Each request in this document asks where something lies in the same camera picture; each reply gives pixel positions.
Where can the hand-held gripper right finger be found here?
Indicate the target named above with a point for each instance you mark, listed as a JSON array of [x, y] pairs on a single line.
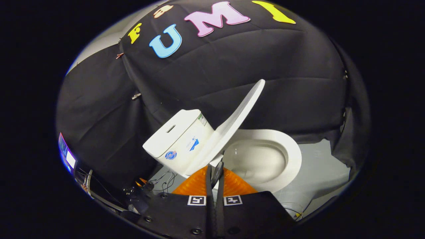
[[252, 215]]

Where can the silver metal clip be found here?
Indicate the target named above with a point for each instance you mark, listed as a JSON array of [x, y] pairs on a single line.
[[136, 96]]

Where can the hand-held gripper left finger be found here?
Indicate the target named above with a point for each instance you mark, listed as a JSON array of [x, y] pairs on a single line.
[[179, 215]]

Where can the lit monitor screen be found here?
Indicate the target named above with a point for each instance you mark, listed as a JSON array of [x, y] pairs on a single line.
[[68, 154]]

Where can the black backdrop cloth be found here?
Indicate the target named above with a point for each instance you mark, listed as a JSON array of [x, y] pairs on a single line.
[[232, 59]]

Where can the white toilet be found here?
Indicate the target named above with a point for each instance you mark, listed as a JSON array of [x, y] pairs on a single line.
[[179, 132]]

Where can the copper metal clip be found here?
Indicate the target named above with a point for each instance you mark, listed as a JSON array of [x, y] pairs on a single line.
[[119, 55]]

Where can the white toilet lid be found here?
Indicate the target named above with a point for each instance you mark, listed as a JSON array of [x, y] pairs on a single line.
[[232, 122]]

